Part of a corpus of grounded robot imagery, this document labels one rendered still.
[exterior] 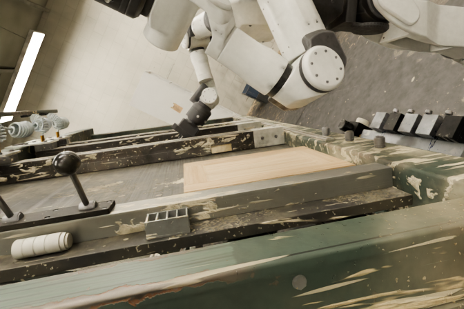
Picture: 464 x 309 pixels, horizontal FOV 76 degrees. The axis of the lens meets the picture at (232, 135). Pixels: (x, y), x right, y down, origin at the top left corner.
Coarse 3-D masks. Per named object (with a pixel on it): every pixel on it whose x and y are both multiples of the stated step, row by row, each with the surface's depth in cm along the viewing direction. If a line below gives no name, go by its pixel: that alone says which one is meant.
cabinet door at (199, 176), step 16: (208, 160) 95; (224, 160) 92; (240, 160) 91; (256, 160) 89; (272, 160) 86; (288, 160) 84; (304, 160) 82; (320, 160) 78; (336, 160) 76; (192, 176) 77; (208, 176) 77; (224, 176) 75; (240, 176) 73; (256, 176) 70; (272, 176) 69; (288, 176) 68
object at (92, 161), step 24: (144, 144) 114; (168, 144) 111; (192, 144) 113; (216, 144) 114; (240, 144) 116; (264, 144) 117; (0, 168) 103; (24, 168) 104; (48, 168) 105; (96, 168) 108
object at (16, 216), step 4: (0, 196) 47; (0, 200) 47; (0, 204) 47; (4, 204) 47; (4, 208) 48; (8, 208) 48; (4, 212) 48; (8, 212) 48; (12, 212) 49; (16, 212) 50; (20, 212) 50; (4, 216) 49; (8, 216) 49; (12, 216) 49; (16, 216) 49; (20, 216) 50; (24, 216) 51; (4, 220) 49; (8, 220) 49; (12, 220) 49; (16, 220) 49
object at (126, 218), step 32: (192, 192) 56; (224, 192) 54; (256, 192) 54; (288, 192) 55; (320, 192) 56; (352, 192) 57; (64, 224) 49; (96, 224) 50; (128, 224) 51; (0, 256) 48
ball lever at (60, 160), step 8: (64, 152) 44; (72, 152) 45; (56, 160) 44; (64, 160) 44; (72, 160) 44; (80, 160) 46; (56, 168) 44; (64, 168) 44; (72, 168) 44; (72, 176) 46; (80, 184) 48; (80, 192) 49; (80, 208) 50; (88, 208) 51
